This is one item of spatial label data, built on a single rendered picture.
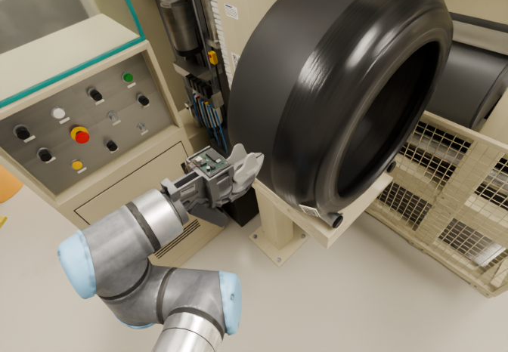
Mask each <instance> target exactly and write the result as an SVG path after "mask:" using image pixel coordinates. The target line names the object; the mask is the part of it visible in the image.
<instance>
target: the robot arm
mask: <svg viewBox="0 0 508 352"><path fill-rule="evenodd" d="M204 151H205V152H204ZM195 156H196V157H195ZM185 160H186V163H187V165H186V166H185V171H186V167H187V169H188V171H189V172H187V171H186V173H185V174H184V175H182V176H181V177H179V178H178V179H176V180H174V181H173V182H171V181H170V180H169V179H168V178H166V179H164V180H162V181H160V184H161V187H162V189H161V190H158V189H157V188H153V189H151V190H148V191H147V192H146V193H144V194H142V195H140V196H139V197H137V198H135V199H133V200H132V201H131V202H129V203H127V204H125V205H123V206H122V207H120V208H118V209H117V210H115V211H113V212H111V213H109V214H108V215H106V216H104V217H103V218H101V219H100V220H98V221H95V222H94V223H93V224H91V225H89V226H87V227H86V228H84V229H82V230H77V231H76V233H75V234H73V235H72V236H71V237H69V238H68V239H65V240H64V241H63V242H62V243H61V244H60V245H59V246H58V247H57V256H58V258H59V261H60V264H61V266H62V268H63V271H64V273H65V274H66V275H67V278H68V280H69V281H70V283H71V285H72V286H73V288H74V289H75V290H76V292H77V294H78V295H79V296H80V297H81V298H83V299H87V298H92V297H93V296H95V294H96V295H97V296H98V297H99V298H100V299H101V300H102V301H103V302H104V303H105V304H106V305H107V306H108V307H109V308H110V310H111V311H112V312H113V314H114V316H115V318H117V319H118V321H120V322H121V323H122V324H123V325H125V326H128V327H129V328H131V329H146V328H149V327H151V326H153V325H155V324H162V325H163V330H162V331H161V333H160V336H159V337H158V339H157V341H156V344H155V345H154V347H153V350H152V351H151V352H218V350H219V349H220V347H221V343H222V341H223V338H224V336H225V333H226V334H228V335H233V334H235V333H236V332H237V330H238V327H239V325H240V317H241V309H242V289H241V284H240V279H239V277H238V275H237V274H235V273H229V272H223V271H222V270H219V271H215V270H198V269H188V268H178V267H166V266H156V265H152V264H151V262H150V260H149V258H148V256H150V255H152V254H153V253H154V252H155V251H157V250H158V249H160V248H162V247H163V246H164V245H165V244H167V243H168V242H170V241H172V240H173V239H174V238H176V237H177V236H179V235H180V234H182V233H183V227H182V226H183V225H184V224H186V223H187V222H188V221H189V217H188V215H187V212H188V213H189V214H190V215H193V216H195V217H197V218H200V219H202V220H204V221H207V222H209V223H211V224H214V225H216V226H219V227H223V226H224V225H225V224H226V223H227V222H228V220H229V218H228V217H227V216H226V215H225V214H224V212H223V210H222V209H221V208H220V207H222V205H223V204H225V203H227V202H233V201H234V200H235V199H237V198H239V197H241V196H242V195H244V194H245V193H246V192H247V191H248V190H249V188H250V187H251V185H252V183H253V182H254V180H255V179H256V176H257V174H258V173H259V170H260V168H261V167H262V163H263V160H264V155H263V154H262V153H250V154H247V153H246V151H245V149H244V147H243V145H242V144H237V145H235V146H234V148H233V150H232V153H231V156H230V157H229V158H227V159H225V158H224V157H223V156H221V155H220V154H219V153H217V152H216V151H215V150H214V149H213V148H211V147H210V146H208V147H206V148H204V149H202V150H201V151H199V152H197V153H195V154H193V155H192V156H190V157H188V158H186V159H185ZM232 177H233V180H234V182H233V181H232Z"/></svg>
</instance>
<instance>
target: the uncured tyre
mask: <svg viewBox="0 0 508 352"><path fill-rule="evenodd" d="M453 33H454V26H453V21H452V19H451V16H450V14H449V11H448V8H447V6H446V4H445V0H277V1H276V2H275V3H274V4H273V5H272V6H271V7H270V8H269V10H268V11H267V13H266V14H265V16H264V17H263V18H262V19H261V21H260V22H259V24H258V25H257V27H256V28H255V29H254V31H253V32H252V35H251V36H250V37H249V40H248V41H247V43H246V45H245V47H244V49H243V51H242V54H241V55H240V59H239V61H238V63H237V67H236V69H235V72H234V77H233V80H232V84H231V91H230V96H229V101H228V135H229V139H230V142H231V146H232V149H233V148H234V146H235V145H237V144H242V145H243V147H244V149H245V151H246V153H247V154H250V153H262V154H263V155H264V160H263V163H262V167H261V168H260V170H259V173H258V174H257V176H256V178H257V179H258V180H259V181H260V182H262V183H263V184H264V185H265V186H266V187H267V188H269V189H270V190H271V191H273V192H274V193H275V194H276V195H278V196H279V197H280V198H281V199H282V200H283V201H285V202H286V203H287V204H289V205H290V206H291V207H293V208H294V209H296V210H299V211H301V212H302V210H301V208H300V207H299V205H303V206H307V207H310V208H315V209H317V212H318V214H326V213H334V212H338V211H340V210H342V209H344V208H345V207H347V206H349V205H350V204H352V203H353V202H354V201H355V200H356V199H358V198H359V197H360V196H361V195H362V194H363V193H364V192H365V191H367V190H368V189H369V188H370V186H371V185H372V184H373V183H374V182H375V181H376V180H377V179H378V178H379V176H380V175H381V174H382V173H383V172H384V171H385V170H386V168H387V167H388V166H389V164H390V163H391V162H392V160H393V159H394V158H395V157H396V155H397V154H398V152H399V151H400V149H401V148H402V147H403V146H404V144H405V142H406V141H407V139H408V138H409V137H410V135H411V133H412V131H413V130H414V129H415V127H416V125H417V123H418V122H419V120H420V118H421V116H422V115H423V113H424V111H425V109H426V108H427V106H428V104H429V102H430V100H431V98H432V96H433V94H434V92H435V90H436V88H437V85H438V83H439V80H440V78H441V75H442V73H443V71H444V69H445V65H446V63H447V60H448V56H449V53H450V50H451V44H452V39H453Z"/></svg>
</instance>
